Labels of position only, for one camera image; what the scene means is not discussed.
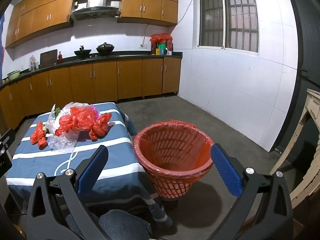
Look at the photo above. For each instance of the black wok with lid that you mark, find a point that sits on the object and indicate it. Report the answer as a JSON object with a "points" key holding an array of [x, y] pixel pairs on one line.
{"points": [[105, 48]]}

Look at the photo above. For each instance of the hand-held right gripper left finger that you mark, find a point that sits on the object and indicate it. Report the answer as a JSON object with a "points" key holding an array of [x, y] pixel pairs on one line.
{"points": [[92, 167]]}

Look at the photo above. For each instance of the row of wooden base cabinets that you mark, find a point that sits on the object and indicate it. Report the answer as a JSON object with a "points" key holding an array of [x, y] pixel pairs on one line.
{"points": [[105, 80]]}

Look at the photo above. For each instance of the small red plastic bag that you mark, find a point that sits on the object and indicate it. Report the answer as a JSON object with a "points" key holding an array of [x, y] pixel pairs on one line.
{"points": [[37, 136]]}

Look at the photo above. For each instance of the red plastic liner bag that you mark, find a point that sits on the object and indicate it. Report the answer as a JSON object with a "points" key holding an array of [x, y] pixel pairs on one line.
{"points": [[155, 166]]}

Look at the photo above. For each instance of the steel range hood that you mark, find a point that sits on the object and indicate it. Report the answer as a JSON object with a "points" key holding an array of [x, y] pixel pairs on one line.
{"points": [[95, 11]]}

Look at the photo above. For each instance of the dark cutting board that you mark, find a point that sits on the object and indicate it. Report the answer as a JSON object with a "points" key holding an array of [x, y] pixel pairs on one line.
{"points": [[48, 58]]}

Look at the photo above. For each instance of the large clear plastic bag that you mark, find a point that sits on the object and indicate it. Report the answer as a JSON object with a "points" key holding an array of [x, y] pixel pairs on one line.
{"points": [[72, 105]]}

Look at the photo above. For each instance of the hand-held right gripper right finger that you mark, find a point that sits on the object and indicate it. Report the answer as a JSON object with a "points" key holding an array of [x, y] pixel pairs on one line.
{"points": [[226, 170]]}

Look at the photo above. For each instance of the clear jar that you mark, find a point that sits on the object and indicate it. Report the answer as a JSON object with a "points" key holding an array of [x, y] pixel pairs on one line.
{"points": [[32, 63]]}

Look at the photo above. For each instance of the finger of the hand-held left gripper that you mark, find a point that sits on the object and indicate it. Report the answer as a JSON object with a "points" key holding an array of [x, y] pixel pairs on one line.
{"points": [[5, 163]]}

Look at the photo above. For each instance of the dark door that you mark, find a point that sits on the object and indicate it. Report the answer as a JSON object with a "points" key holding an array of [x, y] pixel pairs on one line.
{"points": [[305, 42]]}

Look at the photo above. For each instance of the red bottle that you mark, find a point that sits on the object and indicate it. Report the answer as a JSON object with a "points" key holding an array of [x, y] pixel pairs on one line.
{"points": [[60, 58]]}

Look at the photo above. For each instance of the green pot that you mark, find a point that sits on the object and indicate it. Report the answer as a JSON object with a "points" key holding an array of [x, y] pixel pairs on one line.
{"points": [[13, 75]]}

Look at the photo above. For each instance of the barred window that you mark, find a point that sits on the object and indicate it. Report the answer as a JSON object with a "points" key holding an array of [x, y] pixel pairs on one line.
{"points": [[212, 17]]}

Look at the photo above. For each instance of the blue white striped tablecloth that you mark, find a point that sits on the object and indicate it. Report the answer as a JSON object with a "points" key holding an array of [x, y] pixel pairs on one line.
{"points": [[112, 152]]}

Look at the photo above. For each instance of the large red plastic bag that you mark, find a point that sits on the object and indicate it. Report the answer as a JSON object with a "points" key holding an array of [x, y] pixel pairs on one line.
{"points": [[80, 118]]}

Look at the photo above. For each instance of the person's own leg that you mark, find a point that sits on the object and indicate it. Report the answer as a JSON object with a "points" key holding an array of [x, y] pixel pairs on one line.
{"points": [[120, 225]]}

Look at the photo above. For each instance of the green box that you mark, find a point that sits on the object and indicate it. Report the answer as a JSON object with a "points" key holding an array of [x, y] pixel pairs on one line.
{"points": [[162, 47]]}

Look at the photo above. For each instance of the yellow-green plastic bag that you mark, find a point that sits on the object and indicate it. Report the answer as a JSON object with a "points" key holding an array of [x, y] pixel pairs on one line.
{"points": [[57, 111]]}

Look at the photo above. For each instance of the black kitchen countertop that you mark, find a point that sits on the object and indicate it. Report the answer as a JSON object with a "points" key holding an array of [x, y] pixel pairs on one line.
{"points": [[130, 54]]}

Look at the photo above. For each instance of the worn white wooden table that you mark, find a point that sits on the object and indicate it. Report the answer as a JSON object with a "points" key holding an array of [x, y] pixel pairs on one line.
{"points": [[310, 172]]}

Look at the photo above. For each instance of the knotted red plastic bag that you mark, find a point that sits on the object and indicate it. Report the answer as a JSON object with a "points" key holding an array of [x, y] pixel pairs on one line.
{"points": [[100, 128]]}

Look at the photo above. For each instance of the red bag over boxes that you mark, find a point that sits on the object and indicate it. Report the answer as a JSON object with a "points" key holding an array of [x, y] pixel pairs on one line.
{"points": [[161, 38]]}

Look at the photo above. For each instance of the red plastic mesh basket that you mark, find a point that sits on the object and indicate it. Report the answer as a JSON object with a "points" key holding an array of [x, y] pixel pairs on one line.
{"points": [[172, 188]]}

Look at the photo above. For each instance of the row of wooden wall cabinets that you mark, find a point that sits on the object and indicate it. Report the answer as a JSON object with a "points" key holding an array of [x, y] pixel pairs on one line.
{"points": [[45, 15]]}

